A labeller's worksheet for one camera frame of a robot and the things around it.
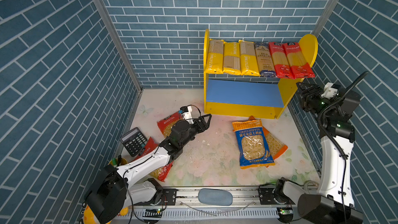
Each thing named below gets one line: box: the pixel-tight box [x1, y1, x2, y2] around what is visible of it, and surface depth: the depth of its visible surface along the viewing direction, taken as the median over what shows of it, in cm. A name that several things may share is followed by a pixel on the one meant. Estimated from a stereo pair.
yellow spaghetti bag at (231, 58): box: [222, 41, 242, 76], surface depth 78 cm
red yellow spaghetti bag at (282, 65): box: [268, 41, 295, 80], surface depth 76 cm
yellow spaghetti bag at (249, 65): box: [238, 39, 262, 77], surface depth 77 cm
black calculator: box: [119, 127, 148, 158], surface depth 93 cm
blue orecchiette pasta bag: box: [232, 119, 276, 170], surface depth 87 cm
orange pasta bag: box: [248, 115, 289, 161], surface depth 91 cm
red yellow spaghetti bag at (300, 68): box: [282, 42, 316, 79], surface depth 75 cm
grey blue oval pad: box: [197, 188, 234, 207], surface depth 73 cm
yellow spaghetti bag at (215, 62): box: [204, 38, 225, 75], surface depth 78 cm
